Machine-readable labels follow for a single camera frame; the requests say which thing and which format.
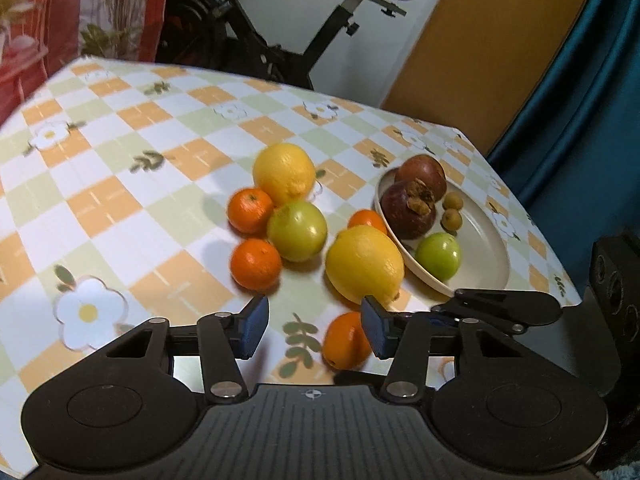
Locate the red floral printed curtain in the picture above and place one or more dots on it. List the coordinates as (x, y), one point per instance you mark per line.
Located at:
(75, 10)

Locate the smooth red pomegranate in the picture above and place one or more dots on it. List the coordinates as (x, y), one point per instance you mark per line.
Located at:
(422, 170)

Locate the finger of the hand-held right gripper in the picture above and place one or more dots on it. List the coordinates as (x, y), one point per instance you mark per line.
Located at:
(505, 307)

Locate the large yellow lemon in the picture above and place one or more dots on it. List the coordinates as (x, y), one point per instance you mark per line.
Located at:
(284, 172)
(364, 262)

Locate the dark red pomegranate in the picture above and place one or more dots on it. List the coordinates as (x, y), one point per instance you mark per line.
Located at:
(407, 215)

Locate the checkered floral tablecloth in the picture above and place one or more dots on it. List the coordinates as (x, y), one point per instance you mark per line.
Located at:
(125, 185)

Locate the green apple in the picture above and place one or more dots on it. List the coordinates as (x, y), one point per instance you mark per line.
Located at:
(296, 230)
(439, 255)

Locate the black exercise bike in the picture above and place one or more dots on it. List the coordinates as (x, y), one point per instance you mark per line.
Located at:
(280, 55)

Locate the brown wooden door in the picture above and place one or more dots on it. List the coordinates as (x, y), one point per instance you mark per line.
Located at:
(490, 50)

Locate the teal curtain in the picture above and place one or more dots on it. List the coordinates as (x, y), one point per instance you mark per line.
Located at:
(590, 135)

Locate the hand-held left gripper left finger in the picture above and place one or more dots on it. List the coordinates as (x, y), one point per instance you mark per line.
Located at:
(255, 322)

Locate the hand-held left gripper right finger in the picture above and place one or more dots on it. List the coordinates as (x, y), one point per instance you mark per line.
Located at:
(375, 327)

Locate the small orange tangerine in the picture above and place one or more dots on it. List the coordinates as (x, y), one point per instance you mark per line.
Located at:
(250, 210)
(367, 219)
(256, 263)
(345, 340)

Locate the beige oval plate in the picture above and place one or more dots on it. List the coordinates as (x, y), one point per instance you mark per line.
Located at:
(480, 240)

